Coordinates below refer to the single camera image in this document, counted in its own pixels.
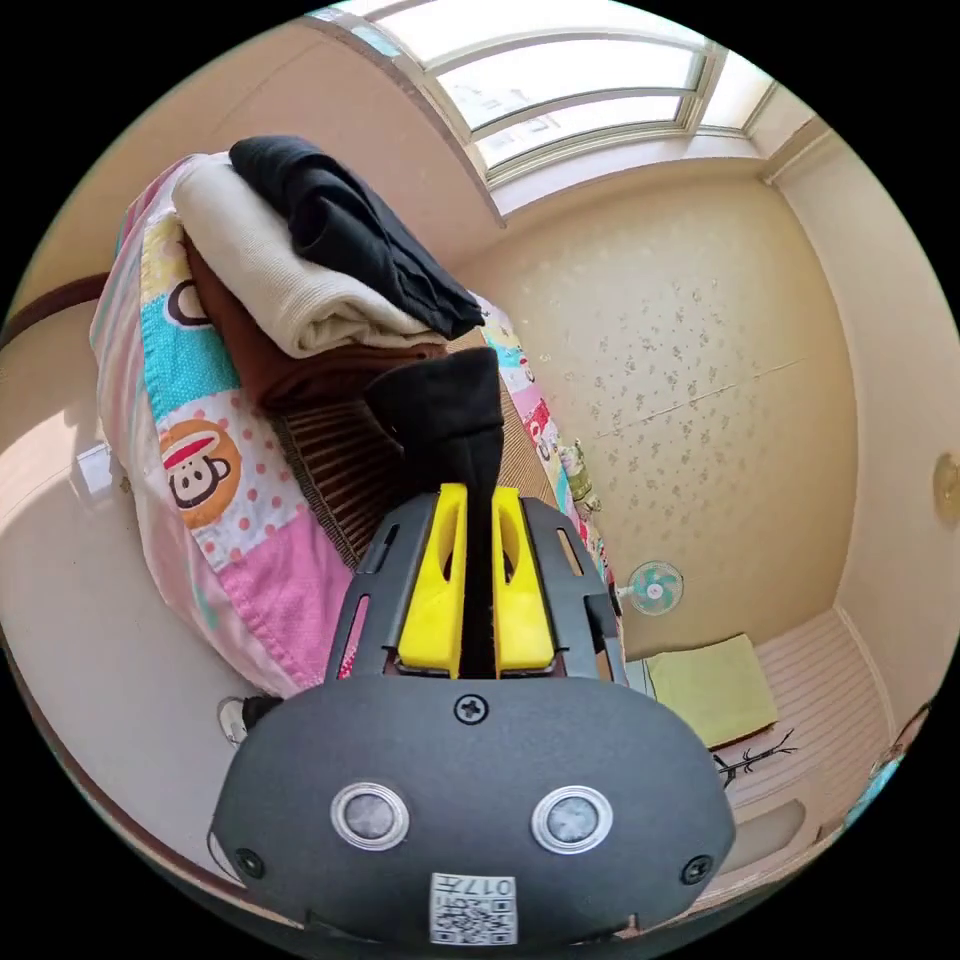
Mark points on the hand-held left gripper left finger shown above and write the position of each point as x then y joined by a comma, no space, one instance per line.
429,600

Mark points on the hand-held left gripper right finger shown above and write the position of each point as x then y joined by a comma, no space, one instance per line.
521,607

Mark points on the black pants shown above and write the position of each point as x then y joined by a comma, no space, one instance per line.
450,405

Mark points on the teal fan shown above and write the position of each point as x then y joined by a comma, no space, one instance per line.
654,589

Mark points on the bed with printed quilt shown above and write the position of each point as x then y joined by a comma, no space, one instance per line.
270,592

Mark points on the yellow-green cloth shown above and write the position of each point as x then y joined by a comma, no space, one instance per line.
709,686

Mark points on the pile of clothes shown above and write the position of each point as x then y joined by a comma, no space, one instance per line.
315,262

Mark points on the window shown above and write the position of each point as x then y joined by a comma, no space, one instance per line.
570,82

